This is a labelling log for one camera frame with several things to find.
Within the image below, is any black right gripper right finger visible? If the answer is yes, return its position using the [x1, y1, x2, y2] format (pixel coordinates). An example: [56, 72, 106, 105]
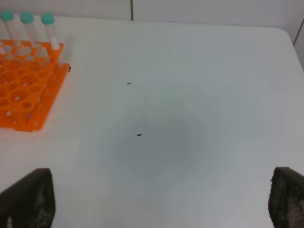
[268, 167, 304, 228]

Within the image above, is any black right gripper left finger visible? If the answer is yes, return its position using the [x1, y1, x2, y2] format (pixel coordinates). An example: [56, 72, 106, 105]
[0, 168, 56, 228]

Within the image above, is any orange test tube rack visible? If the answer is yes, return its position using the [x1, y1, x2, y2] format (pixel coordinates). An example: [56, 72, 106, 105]
[0, 39, 70, 132]

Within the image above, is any rack tube back far-right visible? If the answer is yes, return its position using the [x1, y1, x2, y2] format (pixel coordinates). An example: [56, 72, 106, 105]
[40, 13, 60, 51]

